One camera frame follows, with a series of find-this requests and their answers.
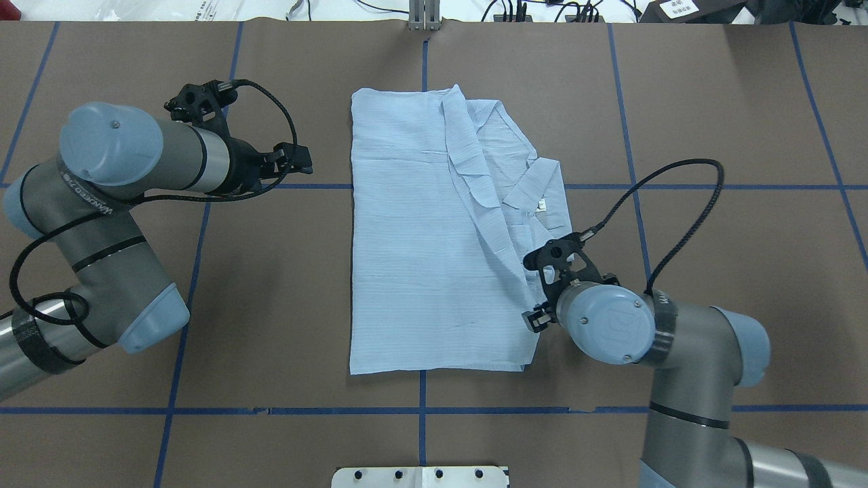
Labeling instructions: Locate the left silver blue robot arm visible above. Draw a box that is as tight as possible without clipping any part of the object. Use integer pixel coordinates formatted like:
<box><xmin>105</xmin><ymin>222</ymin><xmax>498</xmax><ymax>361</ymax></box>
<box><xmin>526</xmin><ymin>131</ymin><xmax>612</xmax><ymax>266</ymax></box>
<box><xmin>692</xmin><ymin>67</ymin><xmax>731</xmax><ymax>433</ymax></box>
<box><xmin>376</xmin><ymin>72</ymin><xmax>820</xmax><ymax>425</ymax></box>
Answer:
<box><xmin>2</xmin><ymin>102</ymin><xmax>313</xmax><ymax>401</ymax></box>

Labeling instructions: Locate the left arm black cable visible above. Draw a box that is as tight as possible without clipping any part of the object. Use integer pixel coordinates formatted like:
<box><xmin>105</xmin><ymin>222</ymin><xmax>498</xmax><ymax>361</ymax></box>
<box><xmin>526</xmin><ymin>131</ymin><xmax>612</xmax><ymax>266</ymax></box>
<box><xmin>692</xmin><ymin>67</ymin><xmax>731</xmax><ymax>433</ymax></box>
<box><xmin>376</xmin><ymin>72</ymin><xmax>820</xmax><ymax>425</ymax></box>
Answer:
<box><xmin>8</xmin><ymin>79</ymin><xmax>300</xmax><ymax>340</ymax></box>

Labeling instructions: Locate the aluminium frame post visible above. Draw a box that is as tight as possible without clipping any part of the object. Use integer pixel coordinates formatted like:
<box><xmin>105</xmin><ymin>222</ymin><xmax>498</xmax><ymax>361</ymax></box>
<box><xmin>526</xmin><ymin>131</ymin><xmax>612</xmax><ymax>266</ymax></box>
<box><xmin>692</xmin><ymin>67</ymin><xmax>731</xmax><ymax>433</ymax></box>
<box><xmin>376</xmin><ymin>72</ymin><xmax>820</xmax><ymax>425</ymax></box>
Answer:
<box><xmin>408</xmin><ymin>0</ymin><xmax>442</xmax><ymax>31</ymax></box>

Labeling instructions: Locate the black power box with label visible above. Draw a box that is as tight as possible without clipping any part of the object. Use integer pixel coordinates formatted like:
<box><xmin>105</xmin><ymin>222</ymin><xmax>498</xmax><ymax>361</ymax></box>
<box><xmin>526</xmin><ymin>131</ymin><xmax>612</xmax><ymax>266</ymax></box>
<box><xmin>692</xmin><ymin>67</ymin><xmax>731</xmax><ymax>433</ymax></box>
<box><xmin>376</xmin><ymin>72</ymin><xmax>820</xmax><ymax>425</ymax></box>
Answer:
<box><xmin>639</xmin><ymin>1</ymin><xmax>748</xmax><ymax>24</ymax></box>

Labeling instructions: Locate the brown paper table cover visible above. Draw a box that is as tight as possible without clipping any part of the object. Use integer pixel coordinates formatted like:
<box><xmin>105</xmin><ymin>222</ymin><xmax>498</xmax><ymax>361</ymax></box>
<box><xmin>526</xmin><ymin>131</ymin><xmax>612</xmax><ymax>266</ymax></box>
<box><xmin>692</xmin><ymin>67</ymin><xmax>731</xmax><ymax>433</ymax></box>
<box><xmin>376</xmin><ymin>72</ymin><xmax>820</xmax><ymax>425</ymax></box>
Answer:
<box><xmin>2</xmin><ymin>19</ymin><xmax>866</xmax><ymax>487</ymax></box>

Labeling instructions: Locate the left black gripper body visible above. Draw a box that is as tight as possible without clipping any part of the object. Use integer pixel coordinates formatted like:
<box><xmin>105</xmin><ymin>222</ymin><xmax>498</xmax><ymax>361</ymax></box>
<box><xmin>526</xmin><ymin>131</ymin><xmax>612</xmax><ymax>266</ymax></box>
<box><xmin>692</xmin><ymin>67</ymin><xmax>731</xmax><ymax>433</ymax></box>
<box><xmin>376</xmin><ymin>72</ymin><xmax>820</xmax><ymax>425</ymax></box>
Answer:
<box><xmin>227</xmin><ymin>137</ymin><xmax>275</xmax><ymax>197</ymax></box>

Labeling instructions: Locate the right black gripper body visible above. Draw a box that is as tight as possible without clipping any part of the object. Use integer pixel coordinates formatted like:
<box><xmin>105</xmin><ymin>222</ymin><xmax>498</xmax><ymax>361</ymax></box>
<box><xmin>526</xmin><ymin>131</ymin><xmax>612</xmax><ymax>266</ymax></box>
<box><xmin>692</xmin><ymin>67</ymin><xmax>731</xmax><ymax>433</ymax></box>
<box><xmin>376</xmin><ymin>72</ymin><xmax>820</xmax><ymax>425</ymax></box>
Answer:
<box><xmin>542</xmin><ymin>278</ymin><xmax>583</xmax><ymax>325</ymax></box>

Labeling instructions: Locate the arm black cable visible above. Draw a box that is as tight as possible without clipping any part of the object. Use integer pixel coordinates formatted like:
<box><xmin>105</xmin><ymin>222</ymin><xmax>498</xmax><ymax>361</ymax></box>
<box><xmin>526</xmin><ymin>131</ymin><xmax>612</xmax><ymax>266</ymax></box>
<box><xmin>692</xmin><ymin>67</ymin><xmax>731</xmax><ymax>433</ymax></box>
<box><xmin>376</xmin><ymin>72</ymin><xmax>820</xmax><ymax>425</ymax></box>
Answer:
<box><xmin>8</xmin><ymin>79</ymin><xmax>300</xmax><ymax>340</ymax></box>
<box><xmin>580</xmin><ymin>159</ymin><xmax>725</xmax><ymax>299</ymax></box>

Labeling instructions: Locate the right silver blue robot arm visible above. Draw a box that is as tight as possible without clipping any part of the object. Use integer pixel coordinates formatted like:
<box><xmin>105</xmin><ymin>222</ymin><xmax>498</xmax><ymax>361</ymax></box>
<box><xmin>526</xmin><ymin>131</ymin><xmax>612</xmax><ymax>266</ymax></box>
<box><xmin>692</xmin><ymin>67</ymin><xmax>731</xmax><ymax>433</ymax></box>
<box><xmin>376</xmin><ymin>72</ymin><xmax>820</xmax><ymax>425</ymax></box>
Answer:
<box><xmin>523</xmin><ymin>280</ymin><xmax>867</xmax><ymax>487</ymax></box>

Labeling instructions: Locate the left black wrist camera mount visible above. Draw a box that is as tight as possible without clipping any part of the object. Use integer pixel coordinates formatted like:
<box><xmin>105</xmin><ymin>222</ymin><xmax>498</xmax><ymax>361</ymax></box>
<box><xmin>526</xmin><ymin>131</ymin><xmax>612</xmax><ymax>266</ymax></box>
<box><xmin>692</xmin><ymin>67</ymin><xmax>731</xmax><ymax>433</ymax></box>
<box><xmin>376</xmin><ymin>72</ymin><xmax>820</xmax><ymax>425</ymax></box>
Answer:
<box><xmin>163</xmin><ymin>80</ymin><xmax>238</xmax><ymax>138</ymax></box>

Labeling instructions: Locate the light blue button shirt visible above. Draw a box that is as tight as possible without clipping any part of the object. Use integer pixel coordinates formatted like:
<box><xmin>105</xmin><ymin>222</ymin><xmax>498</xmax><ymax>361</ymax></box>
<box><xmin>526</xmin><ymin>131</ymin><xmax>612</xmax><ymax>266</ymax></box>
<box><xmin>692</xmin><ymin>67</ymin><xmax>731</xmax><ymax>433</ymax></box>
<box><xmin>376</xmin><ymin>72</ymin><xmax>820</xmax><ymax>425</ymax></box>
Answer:
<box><xmin>349</xmin><ymin>86</ymin><xmax>572</xmax><ymax>375</ymax></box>

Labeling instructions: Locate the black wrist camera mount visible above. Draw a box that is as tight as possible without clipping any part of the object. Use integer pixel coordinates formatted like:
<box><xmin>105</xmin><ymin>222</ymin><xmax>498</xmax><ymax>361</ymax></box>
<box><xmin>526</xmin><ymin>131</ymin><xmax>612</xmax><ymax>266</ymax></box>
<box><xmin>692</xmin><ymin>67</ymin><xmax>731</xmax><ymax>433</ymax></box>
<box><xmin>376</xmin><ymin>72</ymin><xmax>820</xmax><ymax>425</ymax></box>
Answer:
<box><xmin>163</xmin><ymin>80</ymin><xmax>238</xmax><ymax>138</ymax></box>
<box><xmin>523</xmin><ymin>226</ymin><xmax>620</xmax><ymax>291</ymax></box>

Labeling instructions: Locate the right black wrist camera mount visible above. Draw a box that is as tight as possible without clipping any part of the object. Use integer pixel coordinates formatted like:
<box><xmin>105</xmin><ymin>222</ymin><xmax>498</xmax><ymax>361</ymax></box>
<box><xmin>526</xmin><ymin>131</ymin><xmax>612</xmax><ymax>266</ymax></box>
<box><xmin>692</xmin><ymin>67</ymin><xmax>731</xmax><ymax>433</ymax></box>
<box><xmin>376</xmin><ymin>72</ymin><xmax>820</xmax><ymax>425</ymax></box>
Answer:
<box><xmin>523</xmin><ymin>226</ymin><xmax>620</xmax><ymax>291</ymax></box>

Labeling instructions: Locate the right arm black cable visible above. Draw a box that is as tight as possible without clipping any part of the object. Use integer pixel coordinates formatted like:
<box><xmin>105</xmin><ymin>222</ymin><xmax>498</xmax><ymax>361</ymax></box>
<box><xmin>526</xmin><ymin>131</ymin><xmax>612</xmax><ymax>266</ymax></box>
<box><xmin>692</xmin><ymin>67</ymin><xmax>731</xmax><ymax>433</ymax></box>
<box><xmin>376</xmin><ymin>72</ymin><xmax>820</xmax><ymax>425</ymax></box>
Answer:
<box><xmin>580</xmin><ymin>159</ymin><xmax>725</xmax><ymax>299</ymax></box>

